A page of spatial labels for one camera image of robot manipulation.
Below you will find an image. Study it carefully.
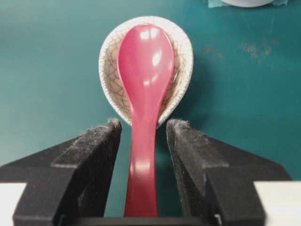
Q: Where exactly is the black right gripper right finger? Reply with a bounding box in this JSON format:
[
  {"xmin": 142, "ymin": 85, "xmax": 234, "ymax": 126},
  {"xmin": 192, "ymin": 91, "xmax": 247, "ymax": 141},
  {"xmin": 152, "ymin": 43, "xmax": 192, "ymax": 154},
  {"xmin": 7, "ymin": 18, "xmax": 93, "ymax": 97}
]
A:
[{"xmin": 166, "ymin": 119, "xmax": 291, "ymax": 226}]

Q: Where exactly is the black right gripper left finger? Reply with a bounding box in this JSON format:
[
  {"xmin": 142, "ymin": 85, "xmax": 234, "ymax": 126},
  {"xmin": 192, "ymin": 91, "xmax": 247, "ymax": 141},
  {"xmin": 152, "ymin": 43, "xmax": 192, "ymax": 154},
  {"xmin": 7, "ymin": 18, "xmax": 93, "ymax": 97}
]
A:
[{"xmin": 0, "ymin": 119, "xmax": 122, "ymax": 226}]

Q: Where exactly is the pink ceramic soup spoon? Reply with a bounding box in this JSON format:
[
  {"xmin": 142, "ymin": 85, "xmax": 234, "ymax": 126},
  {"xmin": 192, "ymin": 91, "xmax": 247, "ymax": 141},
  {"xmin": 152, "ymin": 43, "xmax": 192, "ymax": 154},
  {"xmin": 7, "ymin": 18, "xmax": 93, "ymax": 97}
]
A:
[{"xmin": 117, "ymin": 24, "xmax": 174, "ymax": 217}]

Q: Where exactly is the crackle glazed spoon rest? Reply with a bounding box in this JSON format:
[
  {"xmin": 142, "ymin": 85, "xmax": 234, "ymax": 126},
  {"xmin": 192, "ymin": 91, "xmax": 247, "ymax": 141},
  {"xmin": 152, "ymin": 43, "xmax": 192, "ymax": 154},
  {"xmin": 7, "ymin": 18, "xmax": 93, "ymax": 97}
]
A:
[{"xmin": 98, "ymin": 16, "xmax": 193, "ymax": 126}]

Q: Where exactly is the white round bowl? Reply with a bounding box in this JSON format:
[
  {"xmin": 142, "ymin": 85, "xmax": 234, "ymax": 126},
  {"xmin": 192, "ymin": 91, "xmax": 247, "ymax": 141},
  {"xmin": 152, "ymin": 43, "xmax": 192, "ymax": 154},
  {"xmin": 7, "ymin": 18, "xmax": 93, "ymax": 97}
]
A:
[{"xmin": 222, "ymin": 0, "xmax": 273, "ymax": 8}]

